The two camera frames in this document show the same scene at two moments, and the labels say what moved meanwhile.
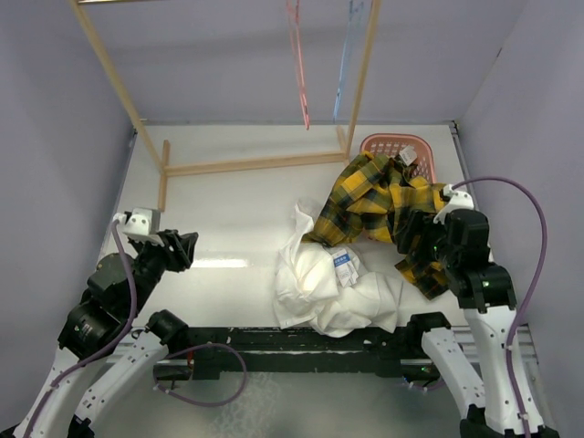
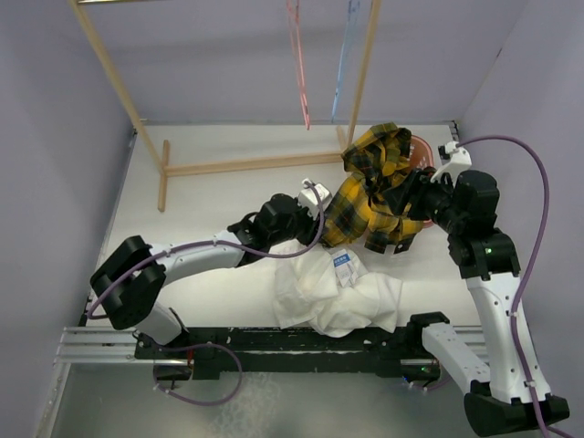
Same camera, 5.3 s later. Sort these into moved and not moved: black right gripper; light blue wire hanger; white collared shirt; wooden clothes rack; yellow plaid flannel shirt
Moved: black right gripper; yellow plaid flannel shirt
Not moved: white collared shirt; wooden clothes rack; light blue wire hanger
